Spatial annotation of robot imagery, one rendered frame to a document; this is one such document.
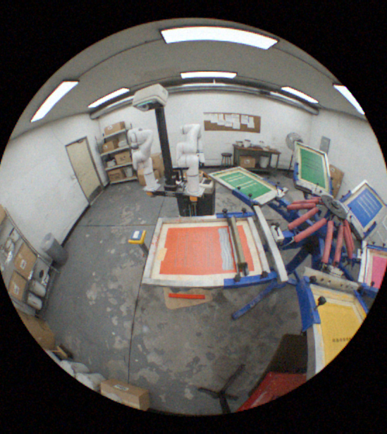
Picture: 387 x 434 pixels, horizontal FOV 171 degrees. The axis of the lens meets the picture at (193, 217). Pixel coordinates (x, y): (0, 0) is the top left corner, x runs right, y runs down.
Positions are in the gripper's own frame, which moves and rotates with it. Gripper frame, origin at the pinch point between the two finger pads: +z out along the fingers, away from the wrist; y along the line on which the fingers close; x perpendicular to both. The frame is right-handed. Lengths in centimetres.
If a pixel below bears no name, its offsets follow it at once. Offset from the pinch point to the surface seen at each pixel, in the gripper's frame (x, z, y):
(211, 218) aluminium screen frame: -18, 39, -34
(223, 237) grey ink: -31, 48, -46
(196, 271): -22, 57, -76
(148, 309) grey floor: 50, 148, -89
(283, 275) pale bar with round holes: -75, 56, -70
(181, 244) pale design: -5, 49, -62
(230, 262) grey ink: -40, 56, -63
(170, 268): -6, 55, -81
